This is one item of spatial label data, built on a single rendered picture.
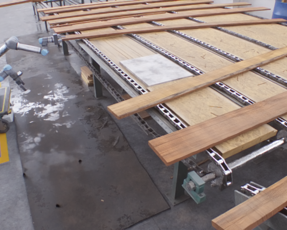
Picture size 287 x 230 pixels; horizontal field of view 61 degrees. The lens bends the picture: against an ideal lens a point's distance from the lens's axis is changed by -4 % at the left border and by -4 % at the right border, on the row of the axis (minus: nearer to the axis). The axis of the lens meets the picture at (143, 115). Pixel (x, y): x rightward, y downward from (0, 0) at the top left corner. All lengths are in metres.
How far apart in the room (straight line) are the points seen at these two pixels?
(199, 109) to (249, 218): 0.97
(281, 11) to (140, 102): 5.74
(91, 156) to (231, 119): 1.52
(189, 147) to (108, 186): 1.14
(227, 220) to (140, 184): 1.40
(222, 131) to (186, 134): 0.22
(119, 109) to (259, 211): 1.07
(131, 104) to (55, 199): 1.11
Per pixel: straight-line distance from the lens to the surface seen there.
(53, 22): 4.30
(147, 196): 2.29
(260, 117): 1.83
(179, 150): 1.41
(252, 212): 1.14
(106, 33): 3.47
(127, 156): 2.64
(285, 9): 7.11
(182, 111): 1.81
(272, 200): 1.21
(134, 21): 4.07
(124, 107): 1.75
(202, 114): 1.80
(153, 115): 1.77
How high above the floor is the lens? 1.80
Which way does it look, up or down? 34 degrees down
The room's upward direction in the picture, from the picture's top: straight up
